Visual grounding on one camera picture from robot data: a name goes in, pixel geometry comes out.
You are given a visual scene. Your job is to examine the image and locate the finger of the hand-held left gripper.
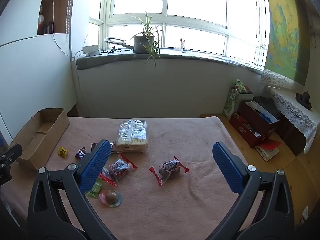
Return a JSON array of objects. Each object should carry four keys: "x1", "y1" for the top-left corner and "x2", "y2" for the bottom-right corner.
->
[{"x1": 0, "y1": 144, "x2": 23, "y2": 167}]

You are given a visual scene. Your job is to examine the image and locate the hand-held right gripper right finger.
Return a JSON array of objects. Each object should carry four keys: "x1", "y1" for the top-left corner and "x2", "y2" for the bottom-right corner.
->
[{"x1": 207, "y1": 142, "x2": 295, "y2": 240}]

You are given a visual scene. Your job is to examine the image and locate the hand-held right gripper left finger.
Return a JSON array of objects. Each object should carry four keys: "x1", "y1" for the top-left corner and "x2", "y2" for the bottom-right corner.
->
[{"x1": 27, "y1": 139, "x2": 118, "y2": 240}]

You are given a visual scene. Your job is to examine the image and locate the green packet candy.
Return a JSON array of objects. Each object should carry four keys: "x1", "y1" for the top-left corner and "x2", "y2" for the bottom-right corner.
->
[{"x1": 85, "y1": 179, "x2": 104, "y2": 200}]

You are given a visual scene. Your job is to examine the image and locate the brown cardboard box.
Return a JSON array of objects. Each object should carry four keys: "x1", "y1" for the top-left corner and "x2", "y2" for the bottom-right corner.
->
[{"x1": 9, "y1": 108, "x2": 70, "y2": 172}]

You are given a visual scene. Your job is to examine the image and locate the brown chocolate bar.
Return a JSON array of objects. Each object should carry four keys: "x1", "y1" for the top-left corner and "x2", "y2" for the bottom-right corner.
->
[
  {"x1": 75, "y1": 147, "x2": 88, "y2": 160},
  {"x1": 90, "y1": 142, "x2": 117, "y2": 153}
]

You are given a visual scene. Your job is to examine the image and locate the red-edged clear snack packet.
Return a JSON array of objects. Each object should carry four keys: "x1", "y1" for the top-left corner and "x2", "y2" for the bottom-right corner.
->
[
  {"x1": 99, "y1": 154, "x2": 138, "y2": 187},
  {"x1": 149, "y1": 156, "x2": 190, "y2": 187}
]

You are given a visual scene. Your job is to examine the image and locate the round candy in clear wrapper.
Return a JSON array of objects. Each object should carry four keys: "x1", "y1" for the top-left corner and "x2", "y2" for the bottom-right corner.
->
[{"x1": 98, "y1": 189, "x2": 122, "y2": 208}]

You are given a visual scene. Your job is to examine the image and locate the small red box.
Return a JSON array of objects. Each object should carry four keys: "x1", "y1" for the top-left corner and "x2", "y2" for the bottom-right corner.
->
[{"x1": 229, "y1": 114, "x2": 267, "y2": 148}]

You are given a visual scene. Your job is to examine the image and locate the white book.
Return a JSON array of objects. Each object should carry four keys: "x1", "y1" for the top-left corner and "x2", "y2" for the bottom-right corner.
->
[{"x1": 255, "y1": 146, "x2": 280, "y2": 162}]

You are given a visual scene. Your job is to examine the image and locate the clear-wrapped bread packet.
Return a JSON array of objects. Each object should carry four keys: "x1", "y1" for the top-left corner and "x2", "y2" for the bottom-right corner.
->
[{"x1": 114, "y1": 119, "x2": 150, "y2": 153}]

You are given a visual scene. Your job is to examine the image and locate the red paper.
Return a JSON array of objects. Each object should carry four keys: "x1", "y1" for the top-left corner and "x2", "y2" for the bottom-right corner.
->
[{"x1": 260, "y1": 139, "x2": 282, "y2": 151}]

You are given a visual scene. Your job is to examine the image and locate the large red box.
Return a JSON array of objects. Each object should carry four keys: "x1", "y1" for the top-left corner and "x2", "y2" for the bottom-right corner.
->
[{"x1": 237, "y1": 101, "x2": 280, "y2": 137}]

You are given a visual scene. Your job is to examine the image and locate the green patterned bag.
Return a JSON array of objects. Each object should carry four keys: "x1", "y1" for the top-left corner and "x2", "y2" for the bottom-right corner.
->
[{"x1": 223, "y1": 79, "x2": 250, "y2": 120}]

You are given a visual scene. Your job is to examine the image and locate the dark wooden side table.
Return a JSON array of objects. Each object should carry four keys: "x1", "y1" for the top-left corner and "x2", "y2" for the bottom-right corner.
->
[{"x1": 275, "y1": 110, "x2": 308, "y2": 157}]

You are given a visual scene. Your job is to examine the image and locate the white lace cloth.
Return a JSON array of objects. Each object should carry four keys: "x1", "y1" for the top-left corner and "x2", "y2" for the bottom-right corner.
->
[{"x1": 264, "y1": 85, "x2": 320, "y2": 154}]

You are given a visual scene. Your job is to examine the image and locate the dark ornament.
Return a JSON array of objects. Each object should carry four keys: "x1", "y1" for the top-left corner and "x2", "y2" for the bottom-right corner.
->
[{"x1": 295, "y1": 91, "x2": 313, "y2": 110}]

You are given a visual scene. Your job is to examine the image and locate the white power box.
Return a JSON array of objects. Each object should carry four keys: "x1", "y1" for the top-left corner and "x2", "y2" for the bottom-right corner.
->
[{"x1": 82, "y1": 45, "x2": 100, "y2": 56}]

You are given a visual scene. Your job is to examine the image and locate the grey windowsill cushion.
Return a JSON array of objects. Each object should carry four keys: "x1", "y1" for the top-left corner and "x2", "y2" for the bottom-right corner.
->
[{"x1": 76, "y1": 48, "x2": 265, "y2": 71}]

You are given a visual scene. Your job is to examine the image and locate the potted spider plant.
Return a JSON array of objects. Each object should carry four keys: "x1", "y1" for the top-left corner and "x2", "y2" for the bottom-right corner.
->
[{"x1": 130, "y1": 10, "x2": 165, "y2": 68}]

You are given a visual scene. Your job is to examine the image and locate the white-framed window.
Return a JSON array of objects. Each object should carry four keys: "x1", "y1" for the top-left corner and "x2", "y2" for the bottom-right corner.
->
[{"x1": 89, "y1": 0, "x2": 269, "y2": 67}]

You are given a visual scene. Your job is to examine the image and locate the white power cable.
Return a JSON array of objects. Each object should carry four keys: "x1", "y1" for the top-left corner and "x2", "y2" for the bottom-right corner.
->
[{"x1": 74, "y1": 54, "x2": 88, "y2": 117}]

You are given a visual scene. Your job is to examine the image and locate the black cables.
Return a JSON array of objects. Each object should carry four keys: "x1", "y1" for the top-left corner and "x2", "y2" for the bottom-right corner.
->
[{"x1": 99, "y1": 47, "x2": 123, "y2": 55}]

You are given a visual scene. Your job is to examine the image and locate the ring lamp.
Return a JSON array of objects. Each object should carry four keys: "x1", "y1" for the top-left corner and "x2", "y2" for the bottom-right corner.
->
[{"x1": 104, "y1": 36, "x2": 134, "y2": 50}]

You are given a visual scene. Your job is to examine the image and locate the landscape wall poster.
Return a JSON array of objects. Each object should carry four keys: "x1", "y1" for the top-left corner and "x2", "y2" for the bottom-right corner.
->
[{"x1": 260, "y1": 0, "x2": 312, "y2": 89}]

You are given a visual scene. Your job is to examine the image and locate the white hanging cable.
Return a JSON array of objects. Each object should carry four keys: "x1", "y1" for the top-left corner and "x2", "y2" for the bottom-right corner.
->
[{"x1": 51, "y1": 0, "x2": 84, "y2": 58}]

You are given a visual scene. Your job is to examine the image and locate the wooden wall shelf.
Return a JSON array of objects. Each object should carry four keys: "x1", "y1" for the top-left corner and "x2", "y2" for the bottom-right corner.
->
[{"x1": 37, "y1": 0, "x2": 75, "y2": 35}]

